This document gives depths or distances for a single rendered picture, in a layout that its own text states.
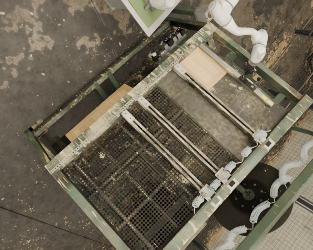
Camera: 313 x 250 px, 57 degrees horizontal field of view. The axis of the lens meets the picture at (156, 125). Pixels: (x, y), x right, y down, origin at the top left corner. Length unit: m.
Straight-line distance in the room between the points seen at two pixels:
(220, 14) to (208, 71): 0.89
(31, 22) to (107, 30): 0.82
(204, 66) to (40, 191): 2.49
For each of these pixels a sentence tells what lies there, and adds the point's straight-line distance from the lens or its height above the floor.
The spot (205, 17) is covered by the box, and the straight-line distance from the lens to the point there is 3.06.
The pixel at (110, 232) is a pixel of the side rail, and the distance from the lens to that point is 2.56.
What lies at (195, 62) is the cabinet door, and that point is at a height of 0.98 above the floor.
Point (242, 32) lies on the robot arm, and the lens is 2.42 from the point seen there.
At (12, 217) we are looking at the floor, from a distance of 4.03.
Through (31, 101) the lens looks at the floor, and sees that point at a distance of 3.35.
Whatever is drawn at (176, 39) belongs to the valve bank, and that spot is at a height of 0.76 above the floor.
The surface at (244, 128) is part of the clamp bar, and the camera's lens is 2.75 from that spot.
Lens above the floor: 3.08
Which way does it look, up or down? 46 degrees down
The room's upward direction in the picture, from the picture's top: 123 degrees clockwise
